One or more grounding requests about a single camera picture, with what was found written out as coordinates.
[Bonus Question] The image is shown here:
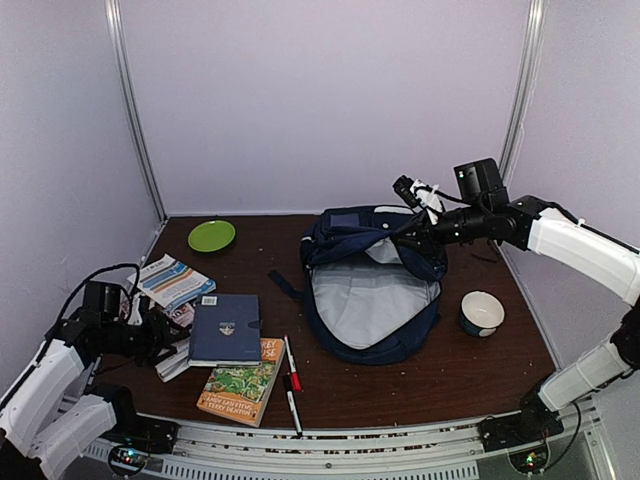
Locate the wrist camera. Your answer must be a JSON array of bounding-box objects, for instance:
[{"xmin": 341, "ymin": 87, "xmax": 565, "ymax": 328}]
[
  {"xmin": 393, "ymin": 175, "xmax": 445, "ymax": 225},
  {"xmin": 119, "ymin": 293, "xmax": 146, "ymax": 326}
]

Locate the black capped marker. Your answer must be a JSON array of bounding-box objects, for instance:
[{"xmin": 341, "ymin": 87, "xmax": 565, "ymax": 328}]
[{"xmin": 283, "ymin": 375, "xmax": 303, "ymax": 437}]

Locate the illustrated pink cover book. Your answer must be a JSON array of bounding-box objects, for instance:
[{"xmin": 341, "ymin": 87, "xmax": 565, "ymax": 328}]
[{"xmin": 160, "ymin": 302, "xmax": 195, "ymax": 332}]

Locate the right aluminium frame post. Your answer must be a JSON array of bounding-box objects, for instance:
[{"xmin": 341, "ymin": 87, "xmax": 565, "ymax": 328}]
[{"xmin": 482, "ymin": 0, "xmax": 546, "ymax": 224}]

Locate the left aluminium frame post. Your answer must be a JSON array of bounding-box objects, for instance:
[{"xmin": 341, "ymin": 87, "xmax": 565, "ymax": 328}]
[{"xmin": 104, "ymin": 0, "xmax": 168, "ymax": 223}]

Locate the white coffee cover book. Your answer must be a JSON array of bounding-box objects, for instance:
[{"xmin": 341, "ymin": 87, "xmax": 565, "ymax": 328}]
[{"xmin": 155, "ymin": 350, "xmax": 189, "ymax": 383}]

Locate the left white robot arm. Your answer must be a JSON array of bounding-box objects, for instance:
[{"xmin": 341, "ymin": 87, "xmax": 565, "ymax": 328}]
[{"xmin": 1, "ymin": 281, "xmax": 189, "ymax": 479}]

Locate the navy blue notebook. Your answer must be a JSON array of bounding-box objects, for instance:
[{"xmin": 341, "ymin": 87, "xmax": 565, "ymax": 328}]
[{"xmin": 188, "ymin": 294, "xmax": 261, "ymax": 367}]

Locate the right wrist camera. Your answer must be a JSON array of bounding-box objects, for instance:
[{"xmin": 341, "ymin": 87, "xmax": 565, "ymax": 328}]
[{"xmin": 393, "ymin": 175, "xmax": 445, "ymax": 225}]

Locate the navy blue backpack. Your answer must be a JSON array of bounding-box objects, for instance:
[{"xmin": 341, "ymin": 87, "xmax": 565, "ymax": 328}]
[{"xmin": 269, "ymin": 205, "xmax": 448, "ymax": 366}]

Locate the aluminium front rail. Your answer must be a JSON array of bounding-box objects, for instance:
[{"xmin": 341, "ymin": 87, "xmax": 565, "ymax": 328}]
[{"xmin": 134, "ymin": 403, "xmax": 617, "ymax": 479}]

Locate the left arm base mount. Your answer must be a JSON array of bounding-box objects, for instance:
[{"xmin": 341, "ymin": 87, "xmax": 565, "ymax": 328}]
[{"xmin": 100, "ymin": 416, "xmax": 179, "ymax": 477}]

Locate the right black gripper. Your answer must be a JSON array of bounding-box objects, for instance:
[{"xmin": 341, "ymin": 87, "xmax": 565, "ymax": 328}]
[{"xmin": 392, "ymin": 202, "xmax": 489, "ymax": 260}]

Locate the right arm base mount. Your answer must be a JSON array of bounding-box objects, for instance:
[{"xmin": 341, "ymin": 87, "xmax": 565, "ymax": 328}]
[{"xmin": 477, "ymin": 412, "xmax": 564, "ymax": 476}]

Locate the green plate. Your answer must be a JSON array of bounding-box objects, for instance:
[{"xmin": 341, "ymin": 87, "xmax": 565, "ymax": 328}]
[{"xmin": 187, "ymin": 220, "xmax": 236, "ymax": 253}]

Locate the white teal bowl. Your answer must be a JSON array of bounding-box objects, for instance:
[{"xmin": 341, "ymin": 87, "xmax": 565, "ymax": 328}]
[{"xmin": 459, "ymin": 291, "xmax": 505, "ymax": 338}]

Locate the Penguin young readers book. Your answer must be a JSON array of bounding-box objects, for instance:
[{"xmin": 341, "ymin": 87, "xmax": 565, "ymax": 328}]
[{"xmin": 127, "ymin": 254, "xmax": 216, "ymax": 312}]

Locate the aluminium frame post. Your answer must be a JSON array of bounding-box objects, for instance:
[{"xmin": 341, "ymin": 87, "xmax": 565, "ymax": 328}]
[
  {"xmin": 104, "ymin": 0, "xmax": 168, "ymax": 223},
  {"xmin": 482, "ymin": 0, "xmax": 546, "ymax": 224}
]

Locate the red capped marker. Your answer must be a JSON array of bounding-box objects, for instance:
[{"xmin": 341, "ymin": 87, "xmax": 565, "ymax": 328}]
[{"xmin": 283, "ymin": 335, "xmax": 303, "ymax": 392}]

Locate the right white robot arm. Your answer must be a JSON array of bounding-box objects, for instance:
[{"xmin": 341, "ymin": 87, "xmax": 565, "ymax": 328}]
[{"xmin": 396, "ymin": 190, "xmax": 639, "ymax": 442}]

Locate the orange Treehouse book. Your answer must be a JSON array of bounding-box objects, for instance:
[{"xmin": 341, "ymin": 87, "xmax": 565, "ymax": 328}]
[{"xmin": 196, "ymin": 338, "xmax": 285, "ymax": 427}]

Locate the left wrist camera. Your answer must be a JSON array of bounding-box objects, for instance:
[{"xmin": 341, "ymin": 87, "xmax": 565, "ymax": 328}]
[{"xmin": 119, "ymin": 293, "xmax": 146, "ymax": 326}]

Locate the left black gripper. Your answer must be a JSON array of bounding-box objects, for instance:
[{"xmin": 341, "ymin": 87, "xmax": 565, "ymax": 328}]
[{"xmin": 101, "ymin": 312, "xmax": 189, "ymax": 368}]

